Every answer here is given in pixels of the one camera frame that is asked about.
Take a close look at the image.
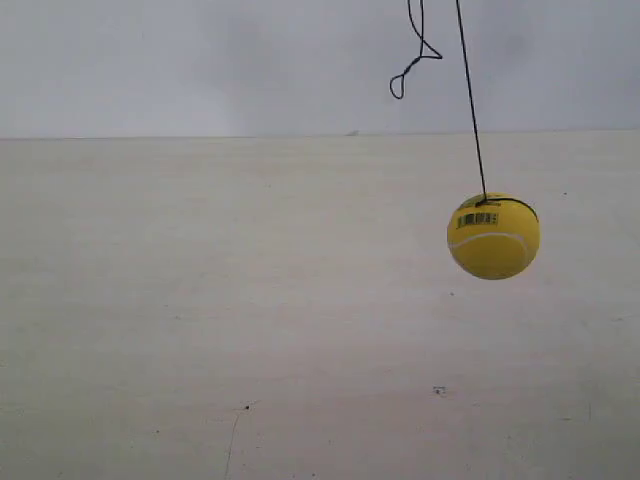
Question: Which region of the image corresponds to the yellow tennis ball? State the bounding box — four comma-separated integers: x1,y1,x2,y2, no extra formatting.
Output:
447,192,540,280

